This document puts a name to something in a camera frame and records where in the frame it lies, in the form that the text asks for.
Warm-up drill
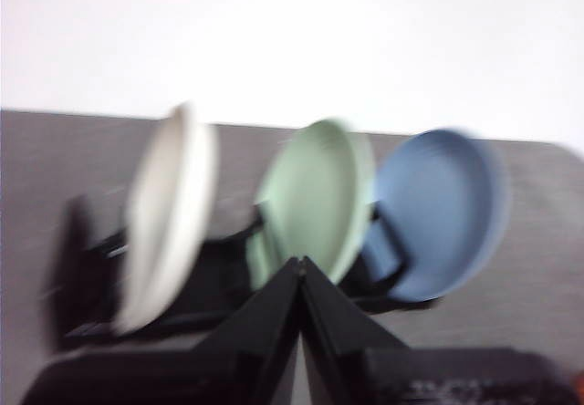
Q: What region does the pale green plate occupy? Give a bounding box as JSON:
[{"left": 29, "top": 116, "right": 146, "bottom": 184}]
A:
[{"left": 245, "top": 119, "right": 378, "bottom": 290}]

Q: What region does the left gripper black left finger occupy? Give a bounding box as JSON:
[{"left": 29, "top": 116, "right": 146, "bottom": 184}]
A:
[{"left": 20, "top": 256, "right": 303, "bottom": 405}]

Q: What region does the white plate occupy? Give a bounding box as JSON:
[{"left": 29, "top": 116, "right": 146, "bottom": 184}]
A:
[{"left": 113, "top": 101, "right": 220, "bottom": 336}]

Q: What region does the blue plate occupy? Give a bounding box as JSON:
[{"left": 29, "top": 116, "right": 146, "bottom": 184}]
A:
[{"left": 360, "top": 127, "right": 510, "bottom": 304}]

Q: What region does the black plate rack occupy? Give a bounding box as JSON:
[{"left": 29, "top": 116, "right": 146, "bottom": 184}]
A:
[{"left": 43, "top": 194, "right": 443, "bottom": 354}]

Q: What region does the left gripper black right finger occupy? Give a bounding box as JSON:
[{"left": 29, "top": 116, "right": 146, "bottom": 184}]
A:
[{"left": 299, "top": 256, "right": 584, "bottom": 405}]

